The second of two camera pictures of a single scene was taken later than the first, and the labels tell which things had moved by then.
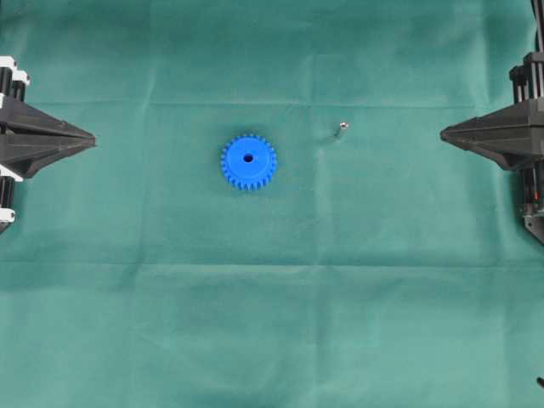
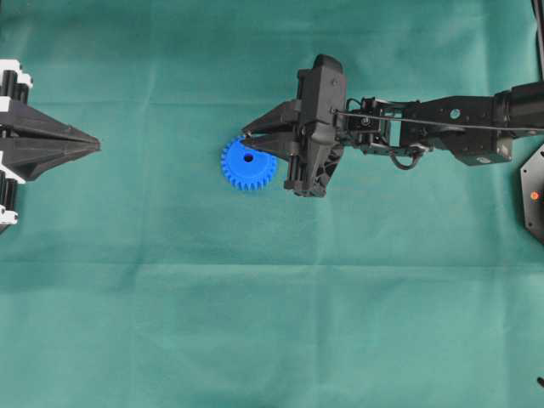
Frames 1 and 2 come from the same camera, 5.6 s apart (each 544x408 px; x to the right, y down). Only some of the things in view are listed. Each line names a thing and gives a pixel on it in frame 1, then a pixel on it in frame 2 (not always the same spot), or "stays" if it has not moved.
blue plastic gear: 248,162 stays
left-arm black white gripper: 22,153 stays
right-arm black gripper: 513,138 → 317,146
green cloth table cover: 268,217 stays
